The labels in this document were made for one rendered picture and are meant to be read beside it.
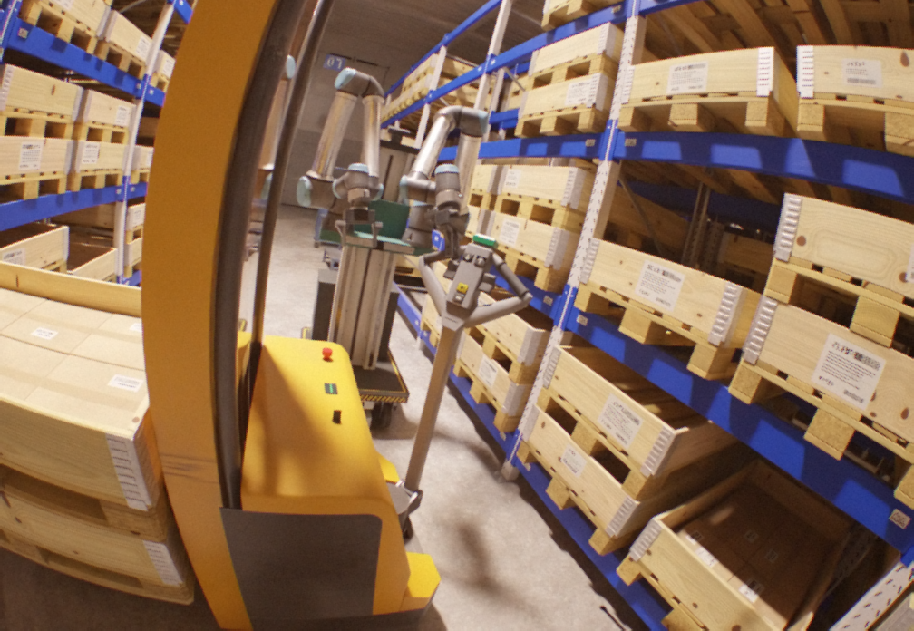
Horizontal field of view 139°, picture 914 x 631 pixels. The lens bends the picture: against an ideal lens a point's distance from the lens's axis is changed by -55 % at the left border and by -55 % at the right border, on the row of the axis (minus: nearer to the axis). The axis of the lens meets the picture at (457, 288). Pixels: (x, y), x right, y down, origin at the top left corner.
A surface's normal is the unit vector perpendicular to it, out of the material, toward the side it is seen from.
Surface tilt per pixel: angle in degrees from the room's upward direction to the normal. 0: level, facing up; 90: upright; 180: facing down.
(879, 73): 90
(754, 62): 90
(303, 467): 0
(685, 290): 90
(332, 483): 0
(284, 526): 90
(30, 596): 0
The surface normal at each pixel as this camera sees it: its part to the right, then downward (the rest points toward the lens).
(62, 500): 0.24, -0.95
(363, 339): 0.34, 0.29
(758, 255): -0.89, -0.13
